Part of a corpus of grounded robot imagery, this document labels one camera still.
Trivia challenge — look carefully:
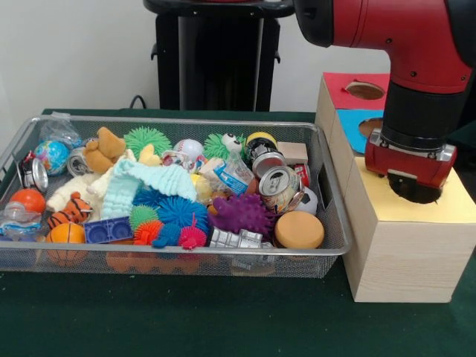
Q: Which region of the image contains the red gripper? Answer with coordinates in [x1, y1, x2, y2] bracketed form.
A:
[364, 143, 457, 191]

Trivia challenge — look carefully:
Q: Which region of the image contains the small patterned cloth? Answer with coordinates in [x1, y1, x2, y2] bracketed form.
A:
[162, 150, 209, 174]

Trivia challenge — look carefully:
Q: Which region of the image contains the wooden box with three holes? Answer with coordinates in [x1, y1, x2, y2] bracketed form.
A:
[315, 71, 476, 304]

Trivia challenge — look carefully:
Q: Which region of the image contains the shallow mesh bin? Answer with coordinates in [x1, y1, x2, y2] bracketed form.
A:
[0, 114, 353, 279]

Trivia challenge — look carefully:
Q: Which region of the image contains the dark green side tablecloth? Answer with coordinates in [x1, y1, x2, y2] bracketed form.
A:
[448, 118, 476, 164]

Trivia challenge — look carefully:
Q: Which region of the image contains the orange round sponge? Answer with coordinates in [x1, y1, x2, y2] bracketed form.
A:
[274, 210, 326, 249]

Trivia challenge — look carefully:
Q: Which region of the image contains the crushed drink can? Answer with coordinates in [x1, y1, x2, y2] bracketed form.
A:
[258, 165, 304, 213]

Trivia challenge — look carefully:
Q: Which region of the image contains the purple spiky ball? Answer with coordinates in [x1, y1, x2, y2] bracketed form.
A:
[208, 193, 276, 237]

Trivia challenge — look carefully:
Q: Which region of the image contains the green spiky toy with eyes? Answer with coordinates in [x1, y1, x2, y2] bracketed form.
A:
[203, 132, 249, 163]

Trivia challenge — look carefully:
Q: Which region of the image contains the white baseball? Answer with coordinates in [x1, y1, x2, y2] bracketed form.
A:
[173, 138, 205, 161]

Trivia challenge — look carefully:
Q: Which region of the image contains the blue spiky ball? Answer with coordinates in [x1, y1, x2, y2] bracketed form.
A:
[132, 187, 209, 239]

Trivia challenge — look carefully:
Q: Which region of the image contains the green spiky ball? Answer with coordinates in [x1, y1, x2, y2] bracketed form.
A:
[123, 126, 173, 155]

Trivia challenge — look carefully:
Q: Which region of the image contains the light blue knitted cloth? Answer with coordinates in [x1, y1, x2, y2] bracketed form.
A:
[100, 162, 199, 220]

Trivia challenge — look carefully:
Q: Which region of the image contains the brown teddy bear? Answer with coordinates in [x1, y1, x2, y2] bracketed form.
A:
[82, 126, 127, 174]

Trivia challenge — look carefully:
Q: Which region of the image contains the tiger plush toy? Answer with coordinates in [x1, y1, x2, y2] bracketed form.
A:
[48, 192, 94, 228]

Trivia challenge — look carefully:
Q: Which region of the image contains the small basketball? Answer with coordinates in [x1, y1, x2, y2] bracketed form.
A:
[45, 222, 89, 267]

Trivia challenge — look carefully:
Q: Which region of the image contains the small globe ball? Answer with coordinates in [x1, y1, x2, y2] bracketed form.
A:
[33, 140, 71, 176]

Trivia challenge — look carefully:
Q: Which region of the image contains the orange ball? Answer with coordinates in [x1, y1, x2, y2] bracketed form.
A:
[10, 188, 47, 215]

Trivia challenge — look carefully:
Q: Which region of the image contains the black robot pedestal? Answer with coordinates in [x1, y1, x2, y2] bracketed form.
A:
[143, 0, 300, 112]

